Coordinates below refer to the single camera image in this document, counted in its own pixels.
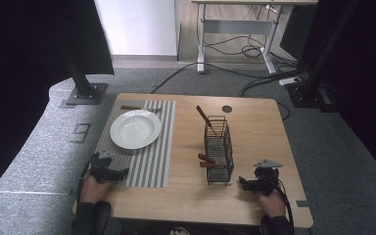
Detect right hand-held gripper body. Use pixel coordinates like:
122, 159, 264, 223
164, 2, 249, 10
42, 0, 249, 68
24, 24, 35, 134
253, 159, 284, 197

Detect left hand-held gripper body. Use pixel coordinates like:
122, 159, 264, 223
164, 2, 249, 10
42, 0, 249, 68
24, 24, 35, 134
89, 149, 116, 184

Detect person's left hand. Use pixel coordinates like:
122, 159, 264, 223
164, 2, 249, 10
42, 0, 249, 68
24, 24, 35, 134
79, 174, 115, 205

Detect person's right hand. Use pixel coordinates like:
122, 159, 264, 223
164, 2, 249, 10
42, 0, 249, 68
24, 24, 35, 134
258, 190, 287, 218

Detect grey striped placemat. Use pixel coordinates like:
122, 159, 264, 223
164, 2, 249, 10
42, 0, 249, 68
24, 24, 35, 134
94, 99, 177, 189

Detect grey floor socket plate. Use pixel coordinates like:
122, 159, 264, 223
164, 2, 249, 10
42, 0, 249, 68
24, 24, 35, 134
70, 122, 92, 145

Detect white plate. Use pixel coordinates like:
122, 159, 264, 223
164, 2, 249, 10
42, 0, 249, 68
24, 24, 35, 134
110, 109, 162, 151

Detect person's shoe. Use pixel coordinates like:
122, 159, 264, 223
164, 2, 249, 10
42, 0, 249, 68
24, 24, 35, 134
169, 226, 191, 235

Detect black metal stand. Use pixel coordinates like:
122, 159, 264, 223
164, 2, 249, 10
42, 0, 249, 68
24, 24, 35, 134
287, 0, 361, 110
65, 53, 110, 107

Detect white power strip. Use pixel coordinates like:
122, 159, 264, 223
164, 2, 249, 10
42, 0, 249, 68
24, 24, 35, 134
278, 75, 304, 87

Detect dark curtain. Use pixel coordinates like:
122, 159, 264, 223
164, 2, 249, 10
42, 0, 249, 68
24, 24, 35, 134
0, 0, 116, 208
279, 0, 376, 187

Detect white panel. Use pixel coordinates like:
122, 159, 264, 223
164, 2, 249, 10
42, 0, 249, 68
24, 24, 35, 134
93, 0, 179, 57

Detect white-legged desk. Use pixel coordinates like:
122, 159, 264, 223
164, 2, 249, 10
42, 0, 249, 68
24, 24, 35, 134
190, 0, 319, 75

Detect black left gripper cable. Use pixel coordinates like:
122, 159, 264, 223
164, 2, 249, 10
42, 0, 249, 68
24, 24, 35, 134
75, 159, 94, 205

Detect black wire basket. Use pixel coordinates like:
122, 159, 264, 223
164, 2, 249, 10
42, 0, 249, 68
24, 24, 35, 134
203, 115, 235, 186

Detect wooden-handled utensil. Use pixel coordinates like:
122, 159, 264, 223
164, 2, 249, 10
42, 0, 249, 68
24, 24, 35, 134
195, 105, 218, 137
119, 104, 163, 114
198, 153, 223, 165
199, 161, 224, 169

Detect black floor cable bundle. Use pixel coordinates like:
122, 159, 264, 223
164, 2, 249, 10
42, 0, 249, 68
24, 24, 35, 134
237, 52, 306, 98

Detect long black floor cable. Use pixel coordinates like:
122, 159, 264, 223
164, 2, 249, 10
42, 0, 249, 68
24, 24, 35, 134
149, 62, 275, 95

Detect tangled black cables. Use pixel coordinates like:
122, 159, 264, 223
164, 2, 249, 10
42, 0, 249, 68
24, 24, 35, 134
195, 4, 280, 61

